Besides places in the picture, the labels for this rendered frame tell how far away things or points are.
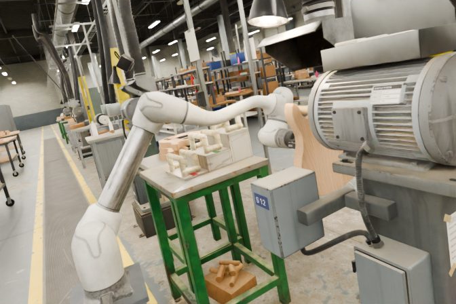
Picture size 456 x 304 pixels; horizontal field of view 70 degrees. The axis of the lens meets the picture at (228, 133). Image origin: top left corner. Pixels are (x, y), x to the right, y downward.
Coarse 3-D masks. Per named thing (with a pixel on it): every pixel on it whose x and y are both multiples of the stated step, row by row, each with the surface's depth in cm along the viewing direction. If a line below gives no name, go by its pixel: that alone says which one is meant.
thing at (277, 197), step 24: (288, 168) 96; (264, 192) 85; (288, 192) 85; (312, 192) 90; (264, 216) 88; (288, 216) 86; (264, 240) 92; (288, 240) 86; (312, 240) 91; (336, 240) 88
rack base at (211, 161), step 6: (198, 150) 193; (222, 150) 181; (228, 150) 183; (186, 156) 198; (198, 156) 183; (204, 156) 176; (210, 156) 177; (216, 156) 179; (222, 156) 181; (228, 156) 183; (192, 162) 192; (204, 162) 178; (210, 162) 177; (216, 162) 179; (222, 162) 181; (228, 162) 183; (204, 168) 180; (210, 168) 177; (216, 168) 179
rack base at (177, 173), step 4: (188, 164) 197; (168, 172) 188; (172, 172) 186; (176, 172) 184; (180, 172) 182; (196, 172) 176; (200, 172) 175; (204, 172) 175; (176, 176) 178; (180, 176) 174; (184, 176) 173; (188, 176) 172; (192, 176) 171
